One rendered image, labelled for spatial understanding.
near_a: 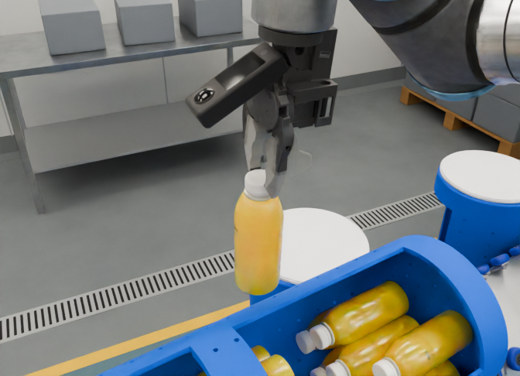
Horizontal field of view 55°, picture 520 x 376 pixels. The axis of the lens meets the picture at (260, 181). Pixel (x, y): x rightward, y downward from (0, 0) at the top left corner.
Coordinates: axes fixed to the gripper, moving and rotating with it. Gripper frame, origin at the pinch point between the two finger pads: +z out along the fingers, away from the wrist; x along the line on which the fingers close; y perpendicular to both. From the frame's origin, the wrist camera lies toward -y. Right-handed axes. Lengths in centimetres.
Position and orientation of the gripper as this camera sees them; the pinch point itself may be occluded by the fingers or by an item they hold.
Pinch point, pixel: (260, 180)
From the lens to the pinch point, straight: 64.4
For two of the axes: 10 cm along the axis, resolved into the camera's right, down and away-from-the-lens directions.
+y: 8.8, -2.1, 4.4
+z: -0.8, 8.3, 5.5
